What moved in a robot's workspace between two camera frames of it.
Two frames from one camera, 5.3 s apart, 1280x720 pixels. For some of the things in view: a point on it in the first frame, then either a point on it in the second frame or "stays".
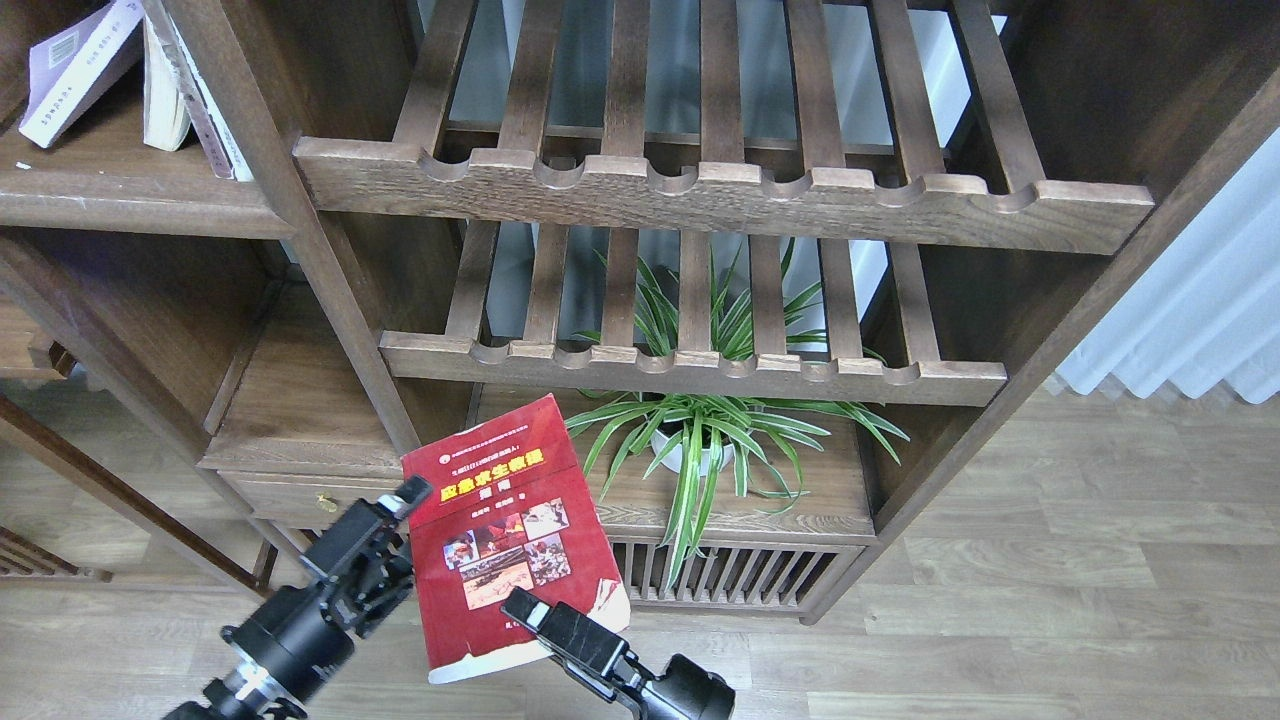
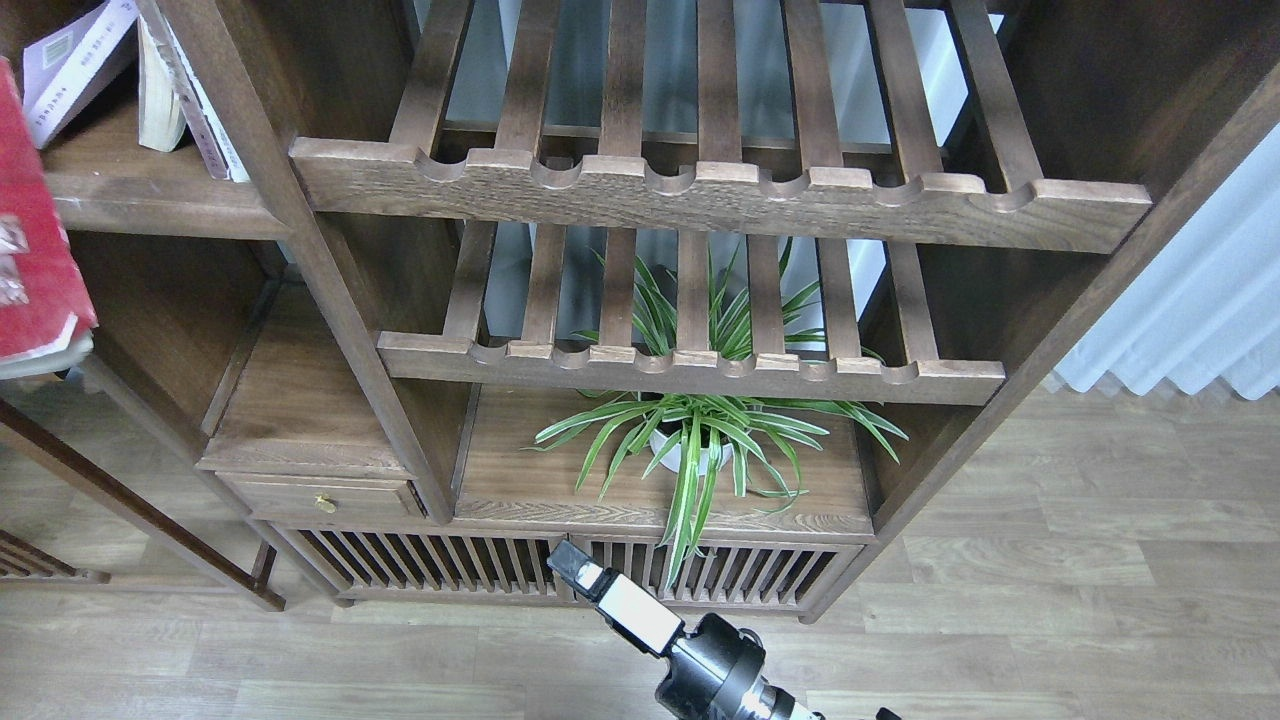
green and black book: x=165 y=118 stays
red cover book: x=510 y=509 → x=46 y=314
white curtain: x=1205 y=314 stays
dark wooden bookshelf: x=782 y=266 stays
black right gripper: x=605 y=662 → x=714 y=673
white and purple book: x=67 y=67 stays
